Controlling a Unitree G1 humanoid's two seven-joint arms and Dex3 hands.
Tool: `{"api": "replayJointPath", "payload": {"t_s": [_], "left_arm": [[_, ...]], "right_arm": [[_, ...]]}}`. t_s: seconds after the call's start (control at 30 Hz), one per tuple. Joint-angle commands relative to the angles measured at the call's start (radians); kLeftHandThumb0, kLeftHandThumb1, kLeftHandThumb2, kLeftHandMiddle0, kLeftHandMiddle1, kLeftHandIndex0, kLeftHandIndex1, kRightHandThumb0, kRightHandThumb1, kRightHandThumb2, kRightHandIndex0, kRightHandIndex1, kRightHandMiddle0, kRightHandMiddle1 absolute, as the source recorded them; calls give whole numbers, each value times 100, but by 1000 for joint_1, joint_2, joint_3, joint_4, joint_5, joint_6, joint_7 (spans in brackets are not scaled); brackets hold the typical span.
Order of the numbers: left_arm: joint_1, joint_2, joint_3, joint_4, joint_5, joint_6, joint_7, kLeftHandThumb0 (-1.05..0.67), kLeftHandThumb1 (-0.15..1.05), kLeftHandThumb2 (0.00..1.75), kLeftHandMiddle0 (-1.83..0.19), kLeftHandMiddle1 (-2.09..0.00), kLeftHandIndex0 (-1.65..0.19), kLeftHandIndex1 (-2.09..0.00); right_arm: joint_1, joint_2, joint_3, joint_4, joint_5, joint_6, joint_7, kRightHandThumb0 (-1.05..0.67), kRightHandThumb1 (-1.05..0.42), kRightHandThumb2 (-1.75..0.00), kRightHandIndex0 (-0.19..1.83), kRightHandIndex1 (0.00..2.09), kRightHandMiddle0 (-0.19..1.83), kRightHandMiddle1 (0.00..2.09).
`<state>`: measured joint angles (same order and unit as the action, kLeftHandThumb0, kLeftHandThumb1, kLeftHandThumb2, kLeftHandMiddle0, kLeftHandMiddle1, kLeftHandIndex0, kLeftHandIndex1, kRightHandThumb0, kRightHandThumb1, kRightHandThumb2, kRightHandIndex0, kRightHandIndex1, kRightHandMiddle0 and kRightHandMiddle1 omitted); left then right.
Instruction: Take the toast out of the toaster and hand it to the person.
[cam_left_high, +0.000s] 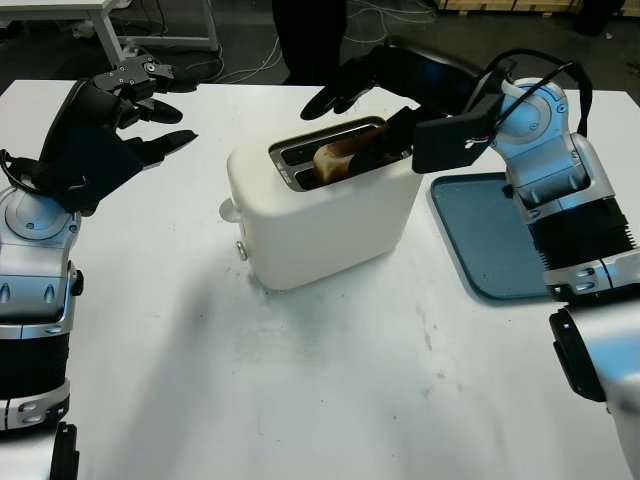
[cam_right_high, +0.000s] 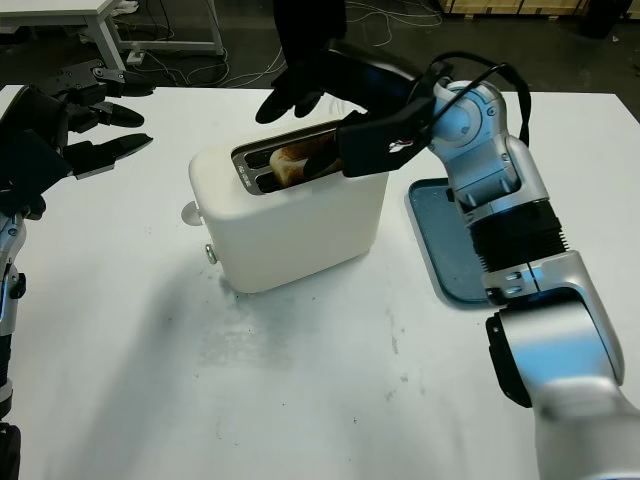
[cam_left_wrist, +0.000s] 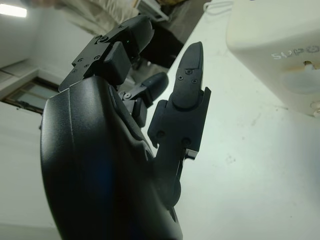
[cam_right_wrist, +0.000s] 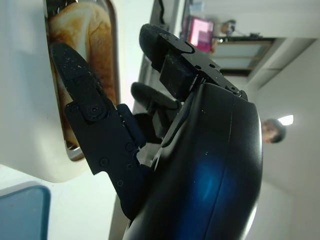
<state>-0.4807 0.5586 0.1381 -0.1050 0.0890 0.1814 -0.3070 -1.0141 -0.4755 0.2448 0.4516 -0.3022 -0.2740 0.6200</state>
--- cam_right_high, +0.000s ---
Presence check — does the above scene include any black gloved person hand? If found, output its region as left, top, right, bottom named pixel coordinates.
left=254, top=55, right=329, bottom=124

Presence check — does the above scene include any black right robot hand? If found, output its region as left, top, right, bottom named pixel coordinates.
left=301, top=40, right=434, bottom=180

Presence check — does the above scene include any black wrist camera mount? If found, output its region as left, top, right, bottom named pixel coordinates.
left=335, top=97, right=436, bottom=179
left=0, top=128, right=74, bottom=221

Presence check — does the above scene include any person in black trousers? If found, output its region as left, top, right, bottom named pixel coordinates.
left=273, top=0, right=348, bottom=64

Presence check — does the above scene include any blue plastic tray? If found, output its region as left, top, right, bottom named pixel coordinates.
left=405, top=177, right=494, bottom=305

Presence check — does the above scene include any cream white toaster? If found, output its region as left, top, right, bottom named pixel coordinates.
left=179, top=118, right=391, bottom=295

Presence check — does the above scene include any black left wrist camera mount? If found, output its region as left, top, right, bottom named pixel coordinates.
left=0, top=128, right=74, bottom=221

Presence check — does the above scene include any thin white power strip cable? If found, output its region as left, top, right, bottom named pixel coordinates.
left=143, top=48, right=289, bottom=89

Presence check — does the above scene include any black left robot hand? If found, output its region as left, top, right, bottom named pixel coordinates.
left=0, top=58, right=154, bottom=181

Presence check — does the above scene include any long white floor cable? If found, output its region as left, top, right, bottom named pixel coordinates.
left=344, top=0, right=444, bottom=49

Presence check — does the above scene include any white metal frame table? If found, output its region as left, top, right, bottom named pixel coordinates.
left=0, top=0, right=226, bottom=69

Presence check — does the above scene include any black floor object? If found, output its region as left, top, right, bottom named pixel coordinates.
left=582, top=0, right=614, bottom=41

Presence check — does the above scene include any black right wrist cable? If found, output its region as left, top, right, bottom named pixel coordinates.
left=422, top=52, right=532, bottom=151

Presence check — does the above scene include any browned toast slice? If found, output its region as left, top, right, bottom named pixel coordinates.
left=269, top=132, right=344, bottom=189

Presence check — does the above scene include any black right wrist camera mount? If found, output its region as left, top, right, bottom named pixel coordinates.
left=335, top=97, right=436, bottom=179

